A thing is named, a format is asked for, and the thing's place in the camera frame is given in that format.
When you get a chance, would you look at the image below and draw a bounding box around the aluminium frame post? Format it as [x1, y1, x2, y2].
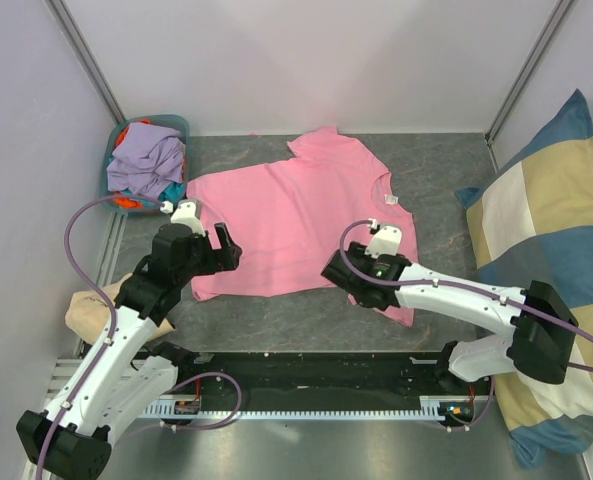
[484, 0, 577, 147]
[45, 0, 126, 124]

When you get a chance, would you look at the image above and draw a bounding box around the right aluminium frame post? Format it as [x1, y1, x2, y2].
[484, 0, 577, 147]

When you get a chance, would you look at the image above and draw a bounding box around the pink t shirt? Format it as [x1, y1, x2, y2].
[187, 127, 418, 301]

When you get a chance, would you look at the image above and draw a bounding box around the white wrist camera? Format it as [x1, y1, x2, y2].
[365, 219, 403, 259]
[159, 199, 206, 237]

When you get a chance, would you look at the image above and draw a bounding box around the orange t shirt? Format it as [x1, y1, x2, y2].
[106, 118, 153, 209]

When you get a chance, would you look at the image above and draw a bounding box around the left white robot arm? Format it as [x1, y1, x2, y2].
[16, 223, 242, 479]

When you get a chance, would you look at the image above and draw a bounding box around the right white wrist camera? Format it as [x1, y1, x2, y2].
[365, 219, 403, 259]

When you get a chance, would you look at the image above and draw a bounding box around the light blue cable duct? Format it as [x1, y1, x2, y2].
[138, 397, 474, 421]

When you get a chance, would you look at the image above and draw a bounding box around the left aluminium frame post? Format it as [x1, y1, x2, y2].
[45, 0, 126, 124]

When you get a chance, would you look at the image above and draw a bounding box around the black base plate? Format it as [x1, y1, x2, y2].
[160, 344, 490, 411]

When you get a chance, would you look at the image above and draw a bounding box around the teal t shirt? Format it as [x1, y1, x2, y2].
[130, 155, 185, 209]

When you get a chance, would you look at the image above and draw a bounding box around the blue cream checked pillow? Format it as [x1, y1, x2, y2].
[457, 91, 593, 468]

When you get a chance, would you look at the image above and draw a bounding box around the teal plastic laundry basket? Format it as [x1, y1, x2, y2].
[100, 114, 189, 214]

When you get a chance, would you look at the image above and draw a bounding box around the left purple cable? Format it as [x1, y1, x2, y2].
[35, 194, 175, 480]

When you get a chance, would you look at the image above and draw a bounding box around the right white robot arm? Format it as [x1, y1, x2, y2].
[322, 242, 578, 394]

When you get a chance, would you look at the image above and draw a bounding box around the lilac t shirt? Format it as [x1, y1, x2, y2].
[106, 120, 185, 204]

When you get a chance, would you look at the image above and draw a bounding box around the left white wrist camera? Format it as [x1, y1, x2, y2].
[159, 199, 206, 237]

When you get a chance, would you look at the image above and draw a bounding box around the beige cloth bag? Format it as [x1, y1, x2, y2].
[65, 274, 176, 345]

